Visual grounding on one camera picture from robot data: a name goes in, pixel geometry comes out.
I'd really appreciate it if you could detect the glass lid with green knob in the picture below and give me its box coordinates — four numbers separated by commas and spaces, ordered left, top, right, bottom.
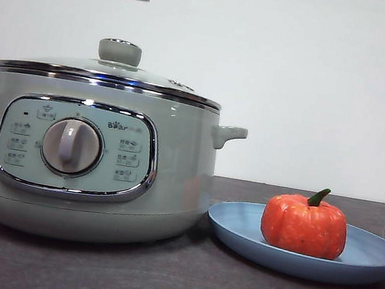
0, 20, 229, 112

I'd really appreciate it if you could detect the orange toy pumpkin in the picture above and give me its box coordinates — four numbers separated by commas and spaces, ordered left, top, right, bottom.
256, 178, 355, 263

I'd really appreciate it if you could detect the blue plate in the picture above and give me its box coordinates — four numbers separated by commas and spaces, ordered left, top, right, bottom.
200, 194, 385, 289

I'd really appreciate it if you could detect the pale green electric steamer pot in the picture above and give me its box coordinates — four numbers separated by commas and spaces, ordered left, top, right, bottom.
0, 64, 253, 267

